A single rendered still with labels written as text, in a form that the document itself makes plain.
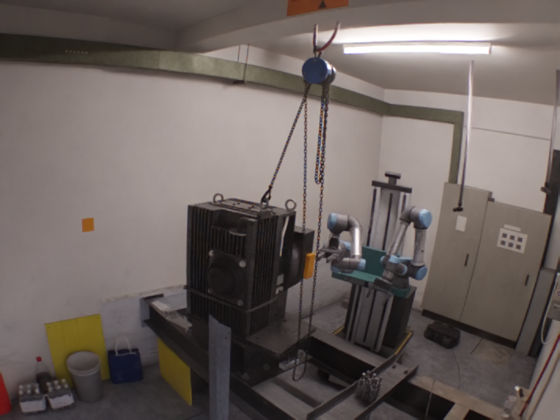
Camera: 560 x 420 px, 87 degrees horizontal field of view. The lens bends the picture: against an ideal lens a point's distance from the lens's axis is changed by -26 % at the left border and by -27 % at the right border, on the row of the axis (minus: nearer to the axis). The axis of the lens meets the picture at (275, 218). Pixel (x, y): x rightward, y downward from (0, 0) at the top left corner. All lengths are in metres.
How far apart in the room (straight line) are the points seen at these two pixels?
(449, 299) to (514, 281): 0.91
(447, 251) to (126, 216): 3.54
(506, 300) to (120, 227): 4.06
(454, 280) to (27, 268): 4.39
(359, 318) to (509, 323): 2.05
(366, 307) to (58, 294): 2.54
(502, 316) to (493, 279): 0.47
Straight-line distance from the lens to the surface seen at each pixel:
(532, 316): 4.59
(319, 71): 1.97
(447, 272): 4.72
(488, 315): 4.69
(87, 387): 3.04
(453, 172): 4.71
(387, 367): 2.59
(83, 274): 2.93
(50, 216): 2.75
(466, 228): 4.55
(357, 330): 3.47
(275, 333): 2.35
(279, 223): 2.20
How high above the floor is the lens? 2.07
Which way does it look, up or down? 13 degrees down
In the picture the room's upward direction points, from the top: 5 degrees clockwise
